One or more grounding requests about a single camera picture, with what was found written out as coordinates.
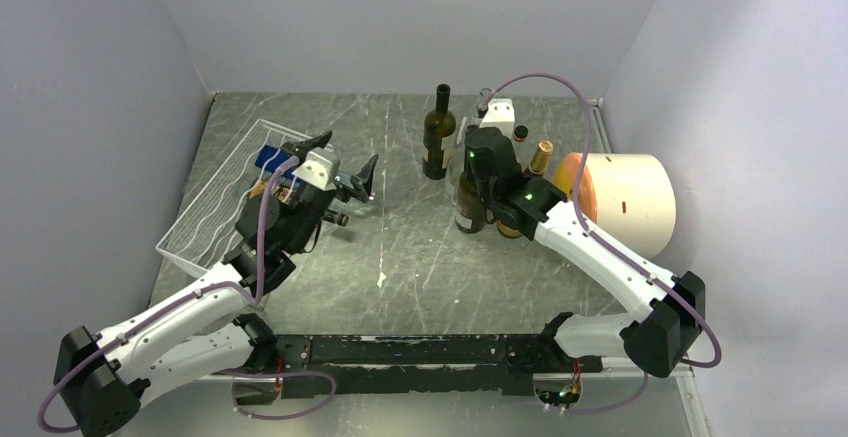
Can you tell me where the clear amber liquor bottle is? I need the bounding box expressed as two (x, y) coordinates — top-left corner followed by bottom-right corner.
(511, 125), (529, 160)

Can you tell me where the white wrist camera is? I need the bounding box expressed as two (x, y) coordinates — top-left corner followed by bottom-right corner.
(293, 148), (340, 191)
(479, 98), (516, 138)

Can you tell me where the clear glass flask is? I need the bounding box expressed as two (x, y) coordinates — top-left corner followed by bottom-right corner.
(475, 88), (494, 117)

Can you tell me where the aluminium frame rail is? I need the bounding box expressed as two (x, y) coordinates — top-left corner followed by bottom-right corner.
(89, 334), (694, 437)

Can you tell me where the white cylinder orange face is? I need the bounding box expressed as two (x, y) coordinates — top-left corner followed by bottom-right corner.
(579, 153), (676, 259)

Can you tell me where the purple cable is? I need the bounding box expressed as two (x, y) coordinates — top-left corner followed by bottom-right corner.
(36, 155), (338, 434)
(476, 74), (723, 417)

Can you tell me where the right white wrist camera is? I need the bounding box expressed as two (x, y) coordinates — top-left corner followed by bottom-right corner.
(479, 98), (516, 138)

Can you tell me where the blue clear bottle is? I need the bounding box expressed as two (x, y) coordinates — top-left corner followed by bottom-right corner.
(254, 145), (292, 173)

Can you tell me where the white wire wine rack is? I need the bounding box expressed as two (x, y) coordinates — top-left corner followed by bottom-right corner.
(156, 120), (309, 278)

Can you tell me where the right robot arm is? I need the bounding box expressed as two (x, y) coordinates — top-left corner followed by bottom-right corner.
(464, 126), (707, 378)

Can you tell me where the gold foil wine bottle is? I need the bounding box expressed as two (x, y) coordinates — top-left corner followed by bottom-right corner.
(497, 140), (554, 239)

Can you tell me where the clear bottle white label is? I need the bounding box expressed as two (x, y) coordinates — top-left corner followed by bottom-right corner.
(444, 148), (464, 204)

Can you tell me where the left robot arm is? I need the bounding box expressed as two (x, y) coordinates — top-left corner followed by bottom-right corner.
(49, 132), (378, 436)

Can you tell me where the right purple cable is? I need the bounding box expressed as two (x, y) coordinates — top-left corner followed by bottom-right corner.
(476, 74), (723, 417)

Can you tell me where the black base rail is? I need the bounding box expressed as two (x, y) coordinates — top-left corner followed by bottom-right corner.
(235, 334), (603, 399)

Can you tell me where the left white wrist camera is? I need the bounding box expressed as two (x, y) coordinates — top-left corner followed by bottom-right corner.
(293, 148), (340, 191)

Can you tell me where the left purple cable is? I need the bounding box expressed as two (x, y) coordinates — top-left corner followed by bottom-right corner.
(36, 155), (338, 434)

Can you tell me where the silver capped dark bottle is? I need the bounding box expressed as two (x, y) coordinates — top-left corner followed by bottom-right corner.
(454, 156), (487, 234)

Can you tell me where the dark green wine bottle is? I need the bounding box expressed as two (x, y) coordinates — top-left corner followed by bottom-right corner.
(422, 84), (457, 180)

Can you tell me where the white pink capped pen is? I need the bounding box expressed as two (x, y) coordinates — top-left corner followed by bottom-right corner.
(456, 116), (468, 146)

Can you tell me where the small dark capped bottle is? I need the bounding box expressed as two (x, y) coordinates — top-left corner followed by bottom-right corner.
(250, 178), (351, 229)

